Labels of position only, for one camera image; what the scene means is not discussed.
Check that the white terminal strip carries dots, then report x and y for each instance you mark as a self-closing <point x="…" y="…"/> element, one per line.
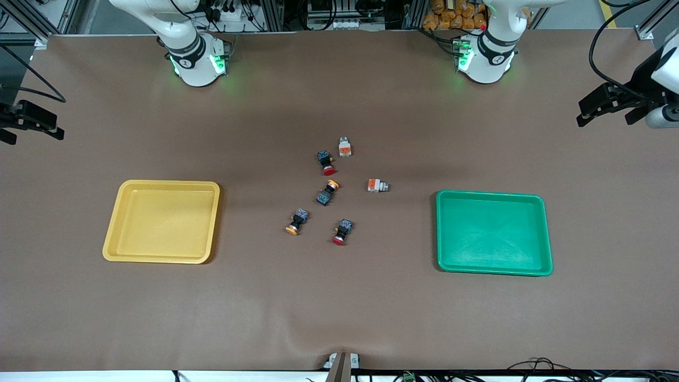
<point x="345" y="24"/>

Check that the brown table mat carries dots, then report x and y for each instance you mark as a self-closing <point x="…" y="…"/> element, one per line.
<point x="339" y="307"/>

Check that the red mushroom pushbutton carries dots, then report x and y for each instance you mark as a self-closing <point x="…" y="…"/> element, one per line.
<point x="324" y="158"/>
<point x="345" y="227"/>

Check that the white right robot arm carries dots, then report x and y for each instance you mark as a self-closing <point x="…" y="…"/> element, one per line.
<point x="188" y="50"/>

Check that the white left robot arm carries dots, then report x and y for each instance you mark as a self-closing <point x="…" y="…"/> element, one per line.
<point x="490" y="58"/>

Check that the pile of orange packets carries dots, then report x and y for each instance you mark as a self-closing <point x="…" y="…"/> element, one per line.
<point x="451" y="21"/>

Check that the yellow plastic tray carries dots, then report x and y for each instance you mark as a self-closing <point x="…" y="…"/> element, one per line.
<point x="159" y="223"/>

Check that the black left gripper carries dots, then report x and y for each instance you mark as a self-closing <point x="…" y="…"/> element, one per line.
<point x="643" y="74"/>

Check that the white power strip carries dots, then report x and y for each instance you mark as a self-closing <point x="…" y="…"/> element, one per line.
<point x="233" y="16"/>

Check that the small green connector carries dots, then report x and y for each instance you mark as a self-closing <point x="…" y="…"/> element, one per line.
<point x="408" y="377"/>

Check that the aluminium frame post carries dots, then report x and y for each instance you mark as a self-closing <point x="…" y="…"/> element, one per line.
<point x="271" y="16"/>
<point x="415" y="13"/>

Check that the aluminium frame strut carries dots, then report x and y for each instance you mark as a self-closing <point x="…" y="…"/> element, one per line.
<point x="644" y="33"/>
<point x="40" y="38"/>

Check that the yellow mushroom pushbutton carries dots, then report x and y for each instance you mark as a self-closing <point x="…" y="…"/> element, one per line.
<point x="300" y="216"/>
<point x="324" y="197"/>

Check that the green plastic tray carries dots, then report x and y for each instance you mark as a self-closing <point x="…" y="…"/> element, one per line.
<point x="493" y="233"/>

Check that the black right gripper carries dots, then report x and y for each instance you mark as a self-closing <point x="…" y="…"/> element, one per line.
<point x="26" y="117"/>

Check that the green pushbutton white orange block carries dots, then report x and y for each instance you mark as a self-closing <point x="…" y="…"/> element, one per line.
<point x="345" y="150"/>
<point x="374" y="185"/>

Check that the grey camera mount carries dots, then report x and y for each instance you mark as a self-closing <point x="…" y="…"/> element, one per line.
<point x="339" y="369"/>

